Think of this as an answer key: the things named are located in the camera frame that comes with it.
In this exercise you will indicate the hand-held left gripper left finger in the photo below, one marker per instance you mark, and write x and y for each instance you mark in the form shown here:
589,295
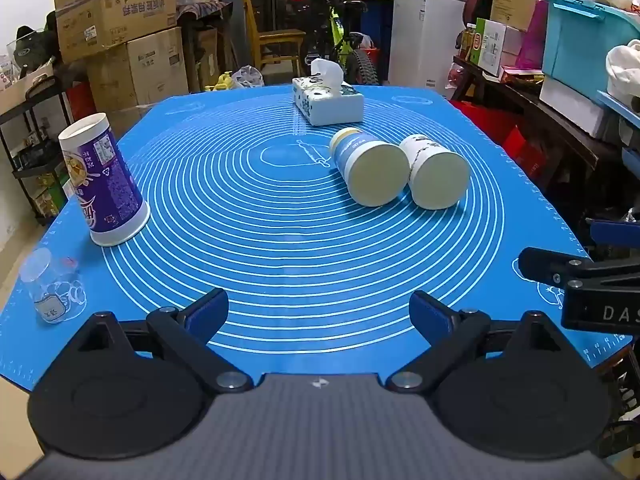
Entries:
207,312

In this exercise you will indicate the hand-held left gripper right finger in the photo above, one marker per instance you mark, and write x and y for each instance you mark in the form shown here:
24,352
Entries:
430,315

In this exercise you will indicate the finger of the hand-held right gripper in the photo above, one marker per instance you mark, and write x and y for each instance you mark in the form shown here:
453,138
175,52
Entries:
540,262
612,234

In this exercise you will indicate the white black-patterned paper cup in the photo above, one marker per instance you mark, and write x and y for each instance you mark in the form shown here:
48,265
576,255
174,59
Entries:
440,180

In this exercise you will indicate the blue label paper cup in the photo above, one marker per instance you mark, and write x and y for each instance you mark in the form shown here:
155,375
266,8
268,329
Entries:
375,175

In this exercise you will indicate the clear plastic cup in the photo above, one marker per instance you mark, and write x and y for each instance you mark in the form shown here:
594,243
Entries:
52,285

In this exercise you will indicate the purple paper cup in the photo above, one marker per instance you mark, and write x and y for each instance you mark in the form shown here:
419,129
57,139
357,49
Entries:
107,185

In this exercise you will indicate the blue silicone baking mat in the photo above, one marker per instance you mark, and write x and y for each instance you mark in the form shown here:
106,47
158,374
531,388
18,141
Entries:
280,240

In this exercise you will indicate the red bag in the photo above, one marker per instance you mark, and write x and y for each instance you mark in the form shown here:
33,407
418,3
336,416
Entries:
522,152

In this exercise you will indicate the dark wooden side table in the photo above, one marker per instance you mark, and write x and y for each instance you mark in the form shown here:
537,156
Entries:
550,125

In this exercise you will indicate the white foam box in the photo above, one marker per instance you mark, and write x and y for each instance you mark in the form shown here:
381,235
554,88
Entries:
570,107

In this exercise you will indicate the white cloth bundle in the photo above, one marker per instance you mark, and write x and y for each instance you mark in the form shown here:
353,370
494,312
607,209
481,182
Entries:
625,70

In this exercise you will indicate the teal plastic storage bin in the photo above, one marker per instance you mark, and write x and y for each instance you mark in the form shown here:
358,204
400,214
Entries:
575,45

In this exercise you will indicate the pink bag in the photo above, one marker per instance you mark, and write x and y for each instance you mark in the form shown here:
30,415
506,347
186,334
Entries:
532,40

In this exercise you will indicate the green white carton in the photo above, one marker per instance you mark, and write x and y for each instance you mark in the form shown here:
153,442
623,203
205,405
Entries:
492,47

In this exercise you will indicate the black metal shelf cart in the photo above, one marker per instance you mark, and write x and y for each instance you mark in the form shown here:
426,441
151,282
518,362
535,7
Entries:
35,160

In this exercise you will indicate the yellow toy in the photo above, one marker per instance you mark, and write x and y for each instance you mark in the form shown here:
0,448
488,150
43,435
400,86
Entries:
220,81

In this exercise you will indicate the white patterned tissue box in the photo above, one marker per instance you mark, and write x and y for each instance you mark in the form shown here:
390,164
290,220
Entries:
330,105

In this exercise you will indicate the clear plastic bag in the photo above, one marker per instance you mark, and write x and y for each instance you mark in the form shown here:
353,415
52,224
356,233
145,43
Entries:
247,76

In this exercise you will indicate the plain brown cardboard box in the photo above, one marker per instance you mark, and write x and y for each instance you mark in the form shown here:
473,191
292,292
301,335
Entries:
145,70

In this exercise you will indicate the white chest freezer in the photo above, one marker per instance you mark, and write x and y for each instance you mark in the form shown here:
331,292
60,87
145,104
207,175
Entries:
425,40

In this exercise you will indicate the wooden chair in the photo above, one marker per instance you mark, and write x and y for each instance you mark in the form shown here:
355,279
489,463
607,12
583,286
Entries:
272,35

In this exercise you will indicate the green black bicycle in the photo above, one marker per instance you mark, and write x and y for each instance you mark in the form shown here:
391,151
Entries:
345,40

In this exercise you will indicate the large printed cardboard box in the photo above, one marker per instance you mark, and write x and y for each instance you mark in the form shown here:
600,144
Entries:
110,15

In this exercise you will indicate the black backpack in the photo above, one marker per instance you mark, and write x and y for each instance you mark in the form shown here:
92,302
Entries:
32,47

